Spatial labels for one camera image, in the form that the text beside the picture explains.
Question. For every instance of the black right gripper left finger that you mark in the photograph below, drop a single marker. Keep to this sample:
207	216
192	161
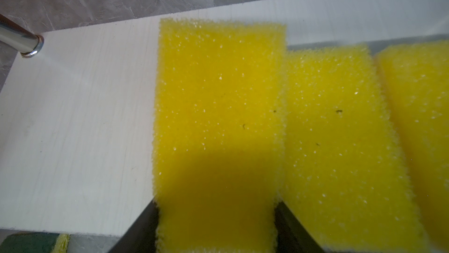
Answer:
141	236

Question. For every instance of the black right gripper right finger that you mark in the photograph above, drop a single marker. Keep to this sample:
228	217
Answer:
292	236

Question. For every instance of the yellow sponge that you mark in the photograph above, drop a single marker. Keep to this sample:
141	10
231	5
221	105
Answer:
415	79
346	177
219	130

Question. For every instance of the white two-tier shelf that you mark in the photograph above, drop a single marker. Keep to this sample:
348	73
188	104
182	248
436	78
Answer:
77	118

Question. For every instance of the green scouring sponge right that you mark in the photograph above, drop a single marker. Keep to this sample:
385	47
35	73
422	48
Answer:
36	243

